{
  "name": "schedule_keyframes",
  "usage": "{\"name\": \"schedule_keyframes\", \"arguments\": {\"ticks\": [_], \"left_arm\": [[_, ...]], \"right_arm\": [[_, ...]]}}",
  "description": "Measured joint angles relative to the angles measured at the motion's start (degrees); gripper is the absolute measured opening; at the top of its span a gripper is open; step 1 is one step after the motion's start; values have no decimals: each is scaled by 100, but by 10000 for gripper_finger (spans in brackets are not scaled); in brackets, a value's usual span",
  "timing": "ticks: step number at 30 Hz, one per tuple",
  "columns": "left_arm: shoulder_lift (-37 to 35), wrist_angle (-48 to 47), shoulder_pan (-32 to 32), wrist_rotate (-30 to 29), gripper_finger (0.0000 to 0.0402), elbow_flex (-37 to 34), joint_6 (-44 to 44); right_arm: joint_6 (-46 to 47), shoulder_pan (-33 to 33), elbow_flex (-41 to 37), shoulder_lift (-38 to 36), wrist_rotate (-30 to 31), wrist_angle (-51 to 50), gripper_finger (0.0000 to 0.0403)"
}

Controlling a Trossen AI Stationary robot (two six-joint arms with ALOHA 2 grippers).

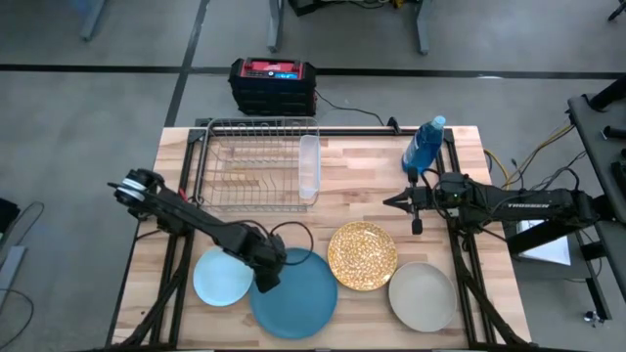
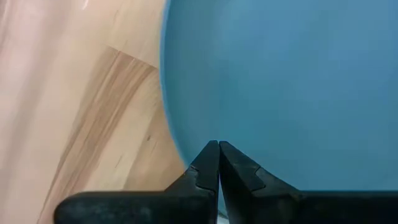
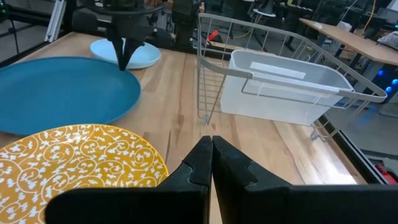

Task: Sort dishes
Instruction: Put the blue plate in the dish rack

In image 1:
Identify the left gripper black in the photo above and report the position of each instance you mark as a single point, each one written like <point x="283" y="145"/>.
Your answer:
<point x="269" y="264"/>

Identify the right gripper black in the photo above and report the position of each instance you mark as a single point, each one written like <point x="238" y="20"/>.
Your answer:
<point x="428" y="198"/>

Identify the large dark blue plate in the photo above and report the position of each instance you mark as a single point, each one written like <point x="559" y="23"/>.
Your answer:
<point x="298" y="303"/>

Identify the small light blue plate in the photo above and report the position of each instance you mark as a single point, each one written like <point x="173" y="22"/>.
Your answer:
<point x="220" y="283"/>

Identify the yellow speckled plate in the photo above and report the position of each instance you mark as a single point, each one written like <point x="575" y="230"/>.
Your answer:
<point x="362" y="256"/>

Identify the beige plate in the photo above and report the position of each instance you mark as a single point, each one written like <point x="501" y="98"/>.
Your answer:
<point x="423" y="298"/>

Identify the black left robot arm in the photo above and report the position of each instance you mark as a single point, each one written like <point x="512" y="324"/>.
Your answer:
<point x="195" y="220"/>

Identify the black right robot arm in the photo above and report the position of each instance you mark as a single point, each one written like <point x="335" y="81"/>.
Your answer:
<point x="528" y="203"/>

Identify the blue dish soap bottle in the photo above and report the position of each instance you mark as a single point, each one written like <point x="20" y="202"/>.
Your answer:
<point x="423" y="146"/>

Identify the clear plastic utensil cup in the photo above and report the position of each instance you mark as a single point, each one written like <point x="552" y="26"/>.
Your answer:
<point x="309" y="166"/>

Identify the black stand beam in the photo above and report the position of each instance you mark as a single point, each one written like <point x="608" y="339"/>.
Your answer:
<point x="552" y="230"/>

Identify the white paper sheet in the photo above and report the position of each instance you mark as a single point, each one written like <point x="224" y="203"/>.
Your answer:
<point x="552" y="251"/>

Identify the red and black power station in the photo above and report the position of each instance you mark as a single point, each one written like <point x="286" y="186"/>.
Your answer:
<point x="274" y="90"/>

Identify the grey desk leg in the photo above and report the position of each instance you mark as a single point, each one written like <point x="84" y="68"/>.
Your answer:
<point x="424" y="29"/>
<point x="93" y="22"/>
<point x="275" y="29"/>

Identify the grey side table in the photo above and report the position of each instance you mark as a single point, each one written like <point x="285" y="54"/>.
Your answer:
<point x="594" y="146"/>

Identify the black equipment under desk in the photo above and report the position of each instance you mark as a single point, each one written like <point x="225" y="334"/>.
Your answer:
<point x="308" y="6"/>

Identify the black caster wheel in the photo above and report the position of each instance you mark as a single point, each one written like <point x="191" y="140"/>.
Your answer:
<point x="593" y="318"/>

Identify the black bag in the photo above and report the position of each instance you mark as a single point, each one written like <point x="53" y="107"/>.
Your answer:
<point x="7" y="215"/>

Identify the black chair leg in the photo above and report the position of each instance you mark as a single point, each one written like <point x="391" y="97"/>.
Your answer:
<point x="617" y="11"/>

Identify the black aluminium table rail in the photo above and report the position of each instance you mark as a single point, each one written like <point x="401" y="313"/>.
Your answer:
<point x="352" y="131"/>

